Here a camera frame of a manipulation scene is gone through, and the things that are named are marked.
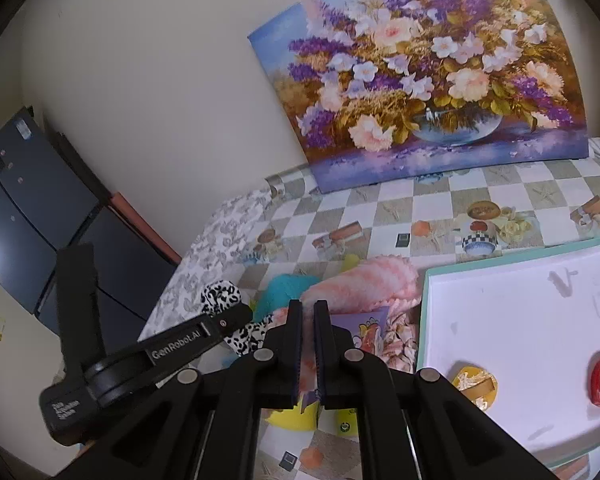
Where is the yellow sponge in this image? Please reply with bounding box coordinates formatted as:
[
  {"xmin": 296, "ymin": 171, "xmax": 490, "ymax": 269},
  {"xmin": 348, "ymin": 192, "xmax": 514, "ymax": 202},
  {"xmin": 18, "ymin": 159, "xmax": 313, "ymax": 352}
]
[{"xmin": 265, "ymin": 402, "xmax": 320, "ymax": 431}]

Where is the pink floral scrunchie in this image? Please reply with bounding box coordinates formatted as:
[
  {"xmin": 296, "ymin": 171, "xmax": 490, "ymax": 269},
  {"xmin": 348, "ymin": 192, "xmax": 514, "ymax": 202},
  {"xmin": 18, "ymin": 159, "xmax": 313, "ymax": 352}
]
[{"xmin": 380, "ymin": 312, "xmax": 419, "ymax": 373}]

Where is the black white leopard scrunchie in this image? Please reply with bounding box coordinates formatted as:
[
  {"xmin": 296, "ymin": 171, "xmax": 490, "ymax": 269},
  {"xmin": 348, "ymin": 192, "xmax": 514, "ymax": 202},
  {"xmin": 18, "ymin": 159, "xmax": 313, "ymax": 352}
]
[{"xmin": 199, "ymin": 280, "xmax": 274, "ymax": 356}]

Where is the pink white zigzag cloth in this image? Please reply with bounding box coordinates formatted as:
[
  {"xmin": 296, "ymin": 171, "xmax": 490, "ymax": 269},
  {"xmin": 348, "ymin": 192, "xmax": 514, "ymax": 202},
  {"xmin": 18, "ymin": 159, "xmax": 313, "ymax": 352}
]
[{"xmin": 299, "ymin": 255, "xmax": 422, "ymax": 394}]

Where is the green tissue pack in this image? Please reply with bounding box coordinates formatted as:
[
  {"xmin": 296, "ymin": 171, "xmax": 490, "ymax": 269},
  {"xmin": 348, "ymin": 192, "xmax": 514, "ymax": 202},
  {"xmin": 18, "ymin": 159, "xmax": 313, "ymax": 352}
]
[{"xmin": 317, "ymin": 408, "xmax": 358, "ymax": 439}]

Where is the purple tissue pack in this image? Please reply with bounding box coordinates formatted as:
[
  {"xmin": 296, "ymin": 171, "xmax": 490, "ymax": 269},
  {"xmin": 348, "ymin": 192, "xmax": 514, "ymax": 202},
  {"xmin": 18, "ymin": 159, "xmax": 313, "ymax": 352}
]
[{"xmin": 330, "ymin": 306, "xmax": 389, "ymax": 356}]

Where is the teal plastic toy case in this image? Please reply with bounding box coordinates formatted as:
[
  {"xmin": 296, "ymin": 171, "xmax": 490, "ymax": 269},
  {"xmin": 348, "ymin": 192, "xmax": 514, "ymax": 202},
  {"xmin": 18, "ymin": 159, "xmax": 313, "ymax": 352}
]
[{"xmin": 253, "ymin": 274, "xmax": 320, "ymax": 322}]

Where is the dark blue refrigerator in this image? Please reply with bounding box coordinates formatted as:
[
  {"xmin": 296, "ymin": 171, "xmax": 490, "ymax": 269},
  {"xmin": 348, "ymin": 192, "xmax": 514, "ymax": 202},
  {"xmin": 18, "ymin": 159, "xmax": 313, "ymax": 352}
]
[{"xmin": 0, "ymin": 108, "xmax": 175, "ymax": 352}]

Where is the teal rimmed white tray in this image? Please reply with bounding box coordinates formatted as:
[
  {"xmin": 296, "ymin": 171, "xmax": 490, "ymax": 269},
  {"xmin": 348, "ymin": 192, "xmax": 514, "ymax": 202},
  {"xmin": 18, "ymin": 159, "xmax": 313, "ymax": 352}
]
[{"xmin": 417, "ymin": 237, "xmax": 600, "ymax": 467}]

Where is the floral still life painting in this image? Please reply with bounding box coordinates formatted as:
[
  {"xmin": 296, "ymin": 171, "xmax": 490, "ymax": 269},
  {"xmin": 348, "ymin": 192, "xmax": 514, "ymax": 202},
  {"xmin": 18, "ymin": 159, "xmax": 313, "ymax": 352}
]
[{"xmin": 249, "ymin": 0, "xmax": 588, "ymax": 193}]

